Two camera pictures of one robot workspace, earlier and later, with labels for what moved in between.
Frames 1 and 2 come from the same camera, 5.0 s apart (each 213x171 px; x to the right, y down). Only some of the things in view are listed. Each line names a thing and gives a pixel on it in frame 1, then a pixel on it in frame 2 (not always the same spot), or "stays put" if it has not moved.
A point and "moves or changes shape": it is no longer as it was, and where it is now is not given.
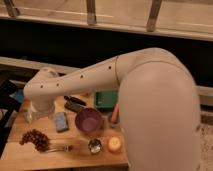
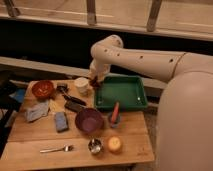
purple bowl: [88, 120] stays put
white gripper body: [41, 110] -> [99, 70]
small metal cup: [95, 146] stays put
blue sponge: [61, 121] stays put
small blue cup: [113, 120] stays put
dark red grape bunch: [39, 140] moves or changes shape
